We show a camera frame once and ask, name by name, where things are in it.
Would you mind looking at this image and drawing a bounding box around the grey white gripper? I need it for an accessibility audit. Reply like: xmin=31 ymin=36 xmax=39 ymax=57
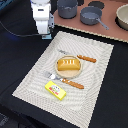
xmin=34 ymin=12 xmax=55 ymax=40

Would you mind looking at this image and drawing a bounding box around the golden bread loaf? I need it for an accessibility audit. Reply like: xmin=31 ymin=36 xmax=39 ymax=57
xmin=57 ymin=59 xmax=80 ymax=71

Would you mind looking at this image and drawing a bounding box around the yellow butter box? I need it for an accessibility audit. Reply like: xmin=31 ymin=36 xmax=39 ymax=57
xmin=45 ymin=81 xmax=66 ymax=100

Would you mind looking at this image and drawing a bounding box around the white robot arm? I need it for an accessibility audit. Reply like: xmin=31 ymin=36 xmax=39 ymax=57
xmin=30 ymin=0 xmax=54 ymax=39

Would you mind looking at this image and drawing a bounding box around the pink serving board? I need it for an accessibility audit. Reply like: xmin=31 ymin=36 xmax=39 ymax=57
xmin=54 ymin=0 xmax=128 ymax=42

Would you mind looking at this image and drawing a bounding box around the dark grey pot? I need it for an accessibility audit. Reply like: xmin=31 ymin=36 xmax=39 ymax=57
xmin=57 ymin=0 xmax=78 ymax=19

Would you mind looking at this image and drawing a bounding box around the dark grey saucepan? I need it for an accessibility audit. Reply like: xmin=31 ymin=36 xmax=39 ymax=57
xmin=80 ymin=6 xmax=108 ymax=30

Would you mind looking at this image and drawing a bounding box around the round wooden plate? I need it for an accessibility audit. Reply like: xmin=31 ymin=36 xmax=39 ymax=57
xmin=55 ymin=55 xmax=82 ymax=78

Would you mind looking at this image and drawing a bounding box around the cream bowl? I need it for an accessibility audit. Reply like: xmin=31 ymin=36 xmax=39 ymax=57
xmin=116 ymin=4 xmax=128 ymax=30

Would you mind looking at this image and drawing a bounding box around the woven beige placemat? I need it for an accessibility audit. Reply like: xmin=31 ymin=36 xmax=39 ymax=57
xmin=13 ymin=31 xmax=113 ymax=128

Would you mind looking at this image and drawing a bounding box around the orange handled fork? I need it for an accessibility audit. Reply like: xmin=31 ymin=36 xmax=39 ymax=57
xmin=43 ymin=71 xmax=84 ymax=89

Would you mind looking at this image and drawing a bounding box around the orange handled knife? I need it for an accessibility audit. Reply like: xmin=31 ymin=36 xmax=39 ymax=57
xmin=58 ymin=49 xmax=97 ymax=63

